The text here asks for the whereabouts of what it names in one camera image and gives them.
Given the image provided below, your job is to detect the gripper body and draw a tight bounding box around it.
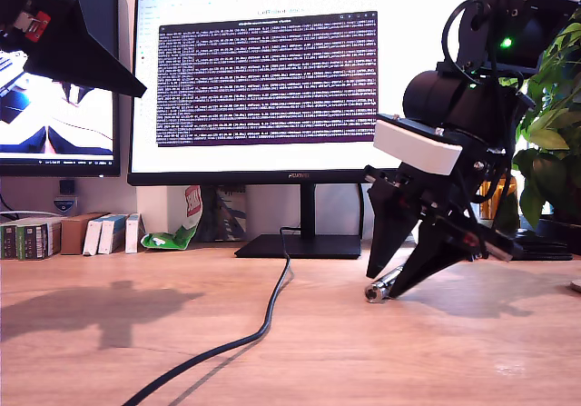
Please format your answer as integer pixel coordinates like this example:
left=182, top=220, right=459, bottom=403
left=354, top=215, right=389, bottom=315
left=365, top=151, right=517, bottom=262

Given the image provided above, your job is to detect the metallic laser pointer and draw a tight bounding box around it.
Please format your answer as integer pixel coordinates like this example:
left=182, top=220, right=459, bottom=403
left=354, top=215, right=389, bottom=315
left=364, top=263, right=408, bottom=305

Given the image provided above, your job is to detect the amber glass bottle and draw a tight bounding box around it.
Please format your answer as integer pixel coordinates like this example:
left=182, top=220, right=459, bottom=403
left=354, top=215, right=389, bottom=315
left=481, top=178, right=518, bottom=220

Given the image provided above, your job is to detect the black monitor with dark screen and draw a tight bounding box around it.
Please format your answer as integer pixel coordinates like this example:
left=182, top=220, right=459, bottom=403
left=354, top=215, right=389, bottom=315
left=0, top=0, right=123, bottom=179

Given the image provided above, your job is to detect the green leafy plant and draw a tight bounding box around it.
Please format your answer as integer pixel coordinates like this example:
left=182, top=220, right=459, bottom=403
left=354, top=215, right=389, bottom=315
left=512, top=10, right=581, bottom=231

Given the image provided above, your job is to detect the black pouch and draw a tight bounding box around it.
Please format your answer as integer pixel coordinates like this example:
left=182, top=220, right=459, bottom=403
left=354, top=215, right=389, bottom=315
left=512, top=231, right=574, bottom=262

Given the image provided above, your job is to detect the dark plant pot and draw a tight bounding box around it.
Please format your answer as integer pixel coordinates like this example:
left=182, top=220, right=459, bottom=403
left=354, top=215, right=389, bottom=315
left=535, top=214, right=581, bottom=243

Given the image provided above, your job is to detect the grey printed booklet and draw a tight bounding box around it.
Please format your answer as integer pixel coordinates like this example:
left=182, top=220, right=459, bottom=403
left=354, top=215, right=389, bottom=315
left=202, top=185, right=249, bottom=243

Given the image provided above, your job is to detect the black Huawei monitor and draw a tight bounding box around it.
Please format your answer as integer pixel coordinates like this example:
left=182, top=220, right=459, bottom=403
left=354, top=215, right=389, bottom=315
left=126, top=0, right=486, bottom=260

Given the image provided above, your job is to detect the brown cardboard box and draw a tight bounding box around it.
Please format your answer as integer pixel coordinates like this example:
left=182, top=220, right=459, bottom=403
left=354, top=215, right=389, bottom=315
left=60, top=213, right=110, bottom=256

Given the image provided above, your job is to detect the white and blue box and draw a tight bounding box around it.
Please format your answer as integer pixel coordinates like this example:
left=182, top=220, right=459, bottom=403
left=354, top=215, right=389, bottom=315
left=97, top=213, right=129, bottom=256
left=82, top=214, right=113, bottom=257
left=124, top=213, right=147, bottom=255

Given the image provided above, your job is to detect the green and white box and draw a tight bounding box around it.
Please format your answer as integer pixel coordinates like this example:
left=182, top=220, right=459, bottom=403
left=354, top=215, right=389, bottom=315
left=15, top=219, right=63, bottom=261
left=0, top=223, right=19, bottom=261

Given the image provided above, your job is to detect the green white snack bag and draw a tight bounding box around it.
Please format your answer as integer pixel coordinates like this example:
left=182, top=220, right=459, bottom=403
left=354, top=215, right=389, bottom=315
left=139, top=185, right=203, bottom=252

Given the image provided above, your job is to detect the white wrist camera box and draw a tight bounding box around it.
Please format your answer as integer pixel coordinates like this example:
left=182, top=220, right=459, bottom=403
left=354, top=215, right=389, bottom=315
left=371, top=113, right=464, bottom=176

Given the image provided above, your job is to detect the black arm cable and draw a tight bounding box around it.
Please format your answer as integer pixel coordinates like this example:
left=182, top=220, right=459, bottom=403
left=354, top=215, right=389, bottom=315
left=442, top=0, right=485, bottom=83

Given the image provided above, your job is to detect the long black table cable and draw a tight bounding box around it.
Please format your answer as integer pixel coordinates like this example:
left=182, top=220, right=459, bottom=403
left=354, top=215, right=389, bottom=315
left=120, top=226, right=300, bottom=406

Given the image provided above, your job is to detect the thin black cable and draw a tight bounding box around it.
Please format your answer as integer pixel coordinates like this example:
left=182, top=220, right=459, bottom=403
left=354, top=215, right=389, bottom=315
left=0, top=194, right=22, bottom=223

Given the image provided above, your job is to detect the white cable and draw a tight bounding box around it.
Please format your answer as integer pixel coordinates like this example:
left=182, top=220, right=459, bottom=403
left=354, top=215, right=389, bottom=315
left=0, top=210, right=63, bottom=221

